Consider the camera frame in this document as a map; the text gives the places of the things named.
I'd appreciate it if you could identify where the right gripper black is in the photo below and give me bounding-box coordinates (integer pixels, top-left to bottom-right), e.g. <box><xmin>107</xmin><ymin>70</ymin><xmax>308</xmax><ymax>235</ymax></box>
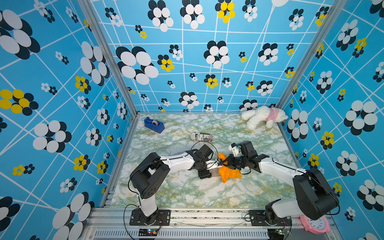
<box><xmin>221</xmin><ymin>154</ymin><xmax>248</xmax><ymax>170</ymax></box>

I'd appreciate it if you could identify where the orange towel cloth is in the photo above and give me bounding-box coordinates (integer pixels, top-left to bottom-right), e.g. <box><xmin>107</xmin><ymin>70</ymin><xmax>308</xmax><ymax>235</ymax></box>
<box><xmin>218</xmin><ymin>164</ymin><xmax>242</xmax><ymax>184</ymax></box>

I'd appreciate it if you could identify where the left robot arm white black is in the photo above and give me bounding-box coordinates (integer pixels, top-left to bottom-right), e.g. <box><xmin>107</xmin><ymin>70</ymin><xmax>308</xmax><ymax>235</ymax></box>
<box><xmin>130</xmin><ymin>145</ymin><xmax>222</xmax><ymax>218</ymax></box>

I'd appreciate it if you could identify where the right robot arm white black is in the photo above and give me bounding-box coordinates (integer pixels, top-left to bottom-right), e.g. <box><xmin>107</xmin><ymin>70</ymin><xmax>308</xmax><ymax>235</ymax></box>
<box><xmin>224</xmin><ymin>141</ymin><xmax>340</xmax><ymax>226</ymax></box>

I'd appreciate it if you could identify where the newspaper print pouch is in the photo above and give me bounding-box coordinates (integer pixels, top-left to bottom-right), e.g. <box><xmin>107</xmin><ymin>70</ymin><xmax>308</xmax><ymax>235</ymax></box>
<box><xmin>191</xmin><ymin>132</ymin><xmax>214</xmax><ymax>142</ymax></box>

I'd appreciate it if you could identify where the white plush toy pink shirt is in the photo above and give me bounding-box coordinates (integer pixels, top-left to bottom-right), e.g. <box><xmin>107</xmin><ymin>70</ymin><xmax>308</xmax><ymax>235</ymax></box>
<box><xmin>241</xmin><ymin>106</ymin><xmax>288</xmax><ymax>131</ymax></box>

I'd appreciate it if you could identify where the blue tape dispenser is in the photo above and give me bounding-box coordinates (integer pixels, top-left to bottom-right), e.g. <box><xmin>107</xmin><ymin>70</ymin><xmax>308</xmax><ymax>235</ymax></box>
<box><xmin>144</xmin><ymin>117</ymin><xmax>165</xmax><ymax>134</ymax></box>

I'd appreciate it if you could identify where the pink alarm clock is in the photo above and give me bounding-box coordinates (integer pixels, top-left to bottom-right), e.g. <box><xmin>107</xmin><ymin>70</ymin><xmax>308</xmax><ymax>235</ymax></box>
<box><xmin>300</xmin><ymin>216</ymin><xmax>331</xmax><ymax>235</ymax></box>

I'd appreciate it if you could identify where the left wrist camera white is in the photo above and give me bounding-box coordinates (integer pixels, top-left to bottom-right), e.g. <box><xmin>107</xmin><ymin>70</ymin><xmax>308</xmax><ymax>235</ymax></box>
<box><xmin>207</xmin><ymin>161</ymin><xmax>222</xmax><ymax>170</ymax></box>

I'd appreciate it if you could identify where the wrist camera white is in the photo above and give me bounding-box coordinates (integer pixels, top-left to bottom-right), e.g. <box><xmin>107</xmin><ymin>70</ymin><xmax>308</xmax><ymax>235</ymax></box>
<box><xmin>229</xmin><ymin>143</ymin><xmax>240</xmax><ymax>157</ymax></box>
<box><xmin>207</xmin><ymin>161</ymin><xmax>222</xmax><ymax>170</ymax></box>

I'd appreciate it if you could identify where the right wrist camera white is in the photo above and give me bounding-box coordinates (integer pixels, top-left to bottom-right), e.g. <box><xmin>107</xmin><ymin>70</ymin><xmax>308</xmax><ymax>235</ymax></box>
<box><xmin>229</xmin><ymin>143</ymin><xmax>240</xmax><ymax>157</ymax></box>

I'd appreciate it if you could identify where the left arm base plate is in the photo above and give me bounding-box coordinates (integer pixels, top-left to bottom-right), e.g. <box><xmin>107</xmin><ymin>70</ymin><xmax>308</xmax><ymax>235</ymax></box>
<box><xmin>129</xmin><ymin>209</ymin><xmax>171</xmax><ymax>226</ymax></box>

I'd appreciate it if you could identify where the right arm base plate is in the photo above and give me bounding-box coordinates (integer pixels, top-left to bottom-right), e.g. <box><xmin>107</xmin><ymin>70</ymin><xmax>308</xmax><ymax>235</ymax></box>
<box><xmin>248</xmin><ymin>210</ymin><xmax>292</xmax><ymax>227</ymax></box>

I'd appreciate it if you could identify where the aluminium frame rail front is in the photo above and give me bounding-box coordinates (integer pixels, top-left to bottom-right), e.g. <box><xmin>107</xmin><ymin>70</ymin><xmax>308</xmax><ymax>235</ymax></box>
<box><xmin>81</xmin><ymin>208</ymin><xmax>343</xmax><ymax>240</ymax></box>

